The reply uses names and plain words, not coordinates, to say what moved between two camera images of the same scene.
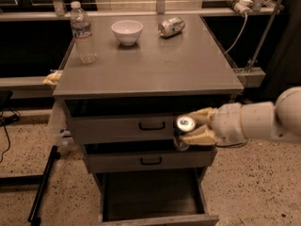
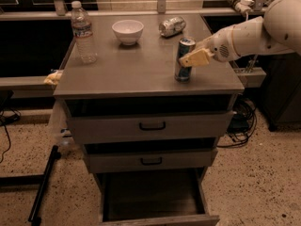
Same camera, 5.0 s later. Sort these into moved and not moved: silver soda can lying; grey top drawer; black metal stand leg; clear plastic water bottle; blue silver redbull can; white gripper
Moved: white gripper; blue silver redbull can
Not moved: clear plastic water bottle; black metal stand leg; silver soda can lying; grey top drawer
